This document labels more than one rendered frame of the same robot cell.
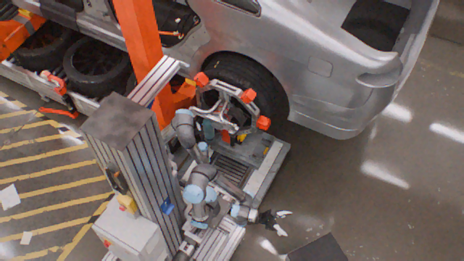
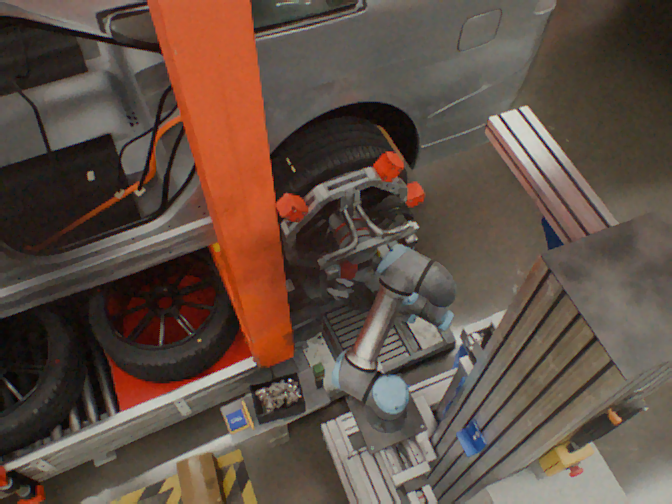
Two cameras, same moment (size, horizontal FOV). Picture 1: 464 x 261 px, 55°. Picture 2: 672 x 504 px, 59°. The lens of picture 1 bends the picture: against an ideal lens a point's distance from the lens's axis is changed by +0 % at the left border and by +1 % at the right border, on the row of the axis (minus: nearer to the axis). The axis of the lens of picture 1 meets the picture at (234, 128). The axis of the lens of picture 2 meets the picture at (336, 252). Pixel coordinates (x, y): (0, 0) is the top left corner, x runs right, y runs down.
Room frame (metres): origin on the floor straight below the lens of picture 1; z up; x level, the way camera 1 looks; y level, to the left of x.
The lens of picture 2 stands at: (1.33, 1.22, 2.92)
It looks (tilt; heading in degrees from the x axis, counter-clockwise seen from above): 59 degrees down; 304
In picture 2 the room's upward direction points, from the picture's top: 1 degrees clockwise
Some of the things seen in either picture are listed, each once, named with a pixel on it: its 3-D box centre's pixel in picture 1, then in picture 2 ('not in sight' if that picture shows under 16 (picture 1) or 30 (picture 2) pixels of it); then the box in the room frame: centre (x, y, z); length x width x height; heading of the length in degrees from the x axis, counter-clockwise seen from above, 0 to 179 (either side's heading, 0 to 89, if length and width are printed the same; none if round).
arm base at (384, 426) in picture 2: not in sight; (387, 407); (1.52, 0.61, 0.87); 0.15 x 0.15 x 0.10
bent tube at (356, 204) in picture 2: (230, 110); (383, 210); (1.93, 0.03, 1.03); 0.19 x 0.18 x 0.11; 150
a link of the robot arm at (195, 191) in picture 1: (199, 203); not in sight; (1.13, 0.23, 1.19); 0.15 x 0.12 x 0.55; 162
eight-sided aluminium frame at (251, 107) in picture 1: (227, 108); (345, 221); (2.09, 0.05, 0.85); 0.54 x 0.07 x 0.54; 60
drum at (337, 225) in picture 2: (222, 114); (352, 235); (2.03, 0.09, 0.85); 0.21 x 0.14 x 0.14; 150
